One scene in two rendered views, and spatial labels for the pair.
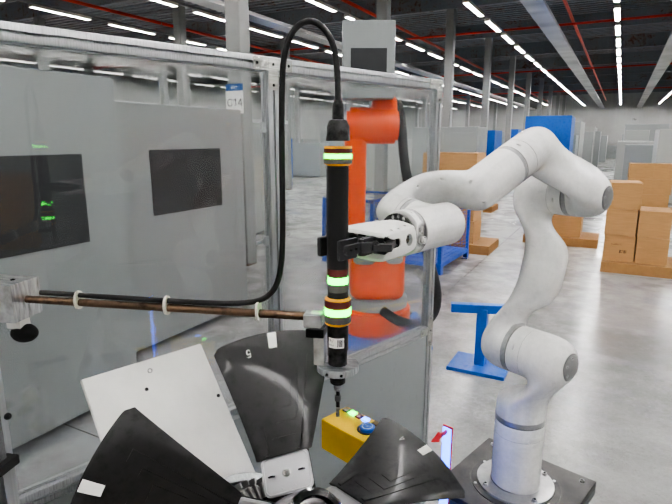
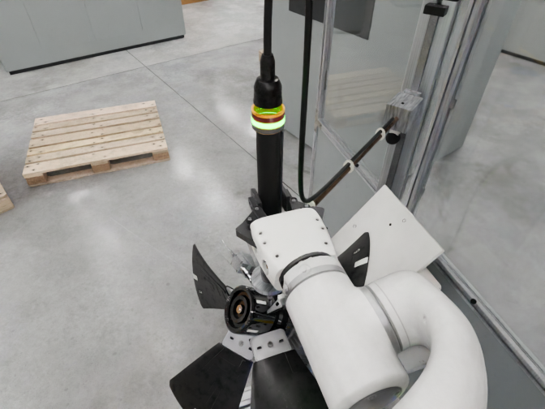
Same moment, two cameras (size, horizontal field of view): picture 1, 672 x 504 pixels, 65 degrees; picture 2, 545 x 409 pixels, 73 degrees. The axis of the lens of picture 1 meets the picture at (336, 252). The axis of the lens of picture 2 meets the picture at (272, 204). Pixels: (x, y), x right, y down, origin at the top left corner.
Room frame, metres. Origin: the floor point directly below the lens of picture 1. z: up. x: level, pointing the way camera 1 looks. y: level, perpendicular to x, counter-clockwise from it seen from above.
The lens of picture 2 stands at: (1.01, -0.39, 2.03)
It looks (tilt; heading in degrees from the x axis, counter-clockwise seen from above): 42 degrees down; 116
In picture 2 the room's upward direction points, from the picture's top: straight up
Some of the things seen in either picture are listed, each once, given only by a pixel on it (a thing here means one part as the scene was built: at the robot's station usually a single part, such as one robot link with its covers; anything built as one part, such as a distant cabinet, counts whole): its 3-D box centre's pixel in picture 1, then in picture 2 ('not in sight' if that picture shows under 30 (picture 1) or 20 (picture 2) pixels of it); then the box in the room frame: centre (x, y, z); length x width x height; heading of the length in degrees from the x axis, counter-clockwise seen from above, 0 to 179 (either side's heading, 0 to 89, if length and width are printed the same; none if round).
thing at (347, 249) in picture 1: (358, 248); (251, 209); (0.80, -0.04, 1.65); 0.07 x 0.03 x 0.03; 135
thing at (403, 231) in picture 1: (381, 237); (294, 248); (0.89, -0.08, 1.65); 0.11 x 0.10 x 0.07; 135
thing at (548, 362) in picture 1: (535, 378); not in sight; (1.17, -0.48, 1.25); 0.19 x 0.12 x 0.24; 37
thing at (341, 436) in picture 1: (354, 440); not in sight; (1.28, -0.05, 1.02); 0.16 x 0.10 x 0.11; 45
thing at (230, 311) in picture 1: (164, 307); (349, 166); (0.87, 0.30, 1.53); 0.54 x 0.01 x 0.01; 80
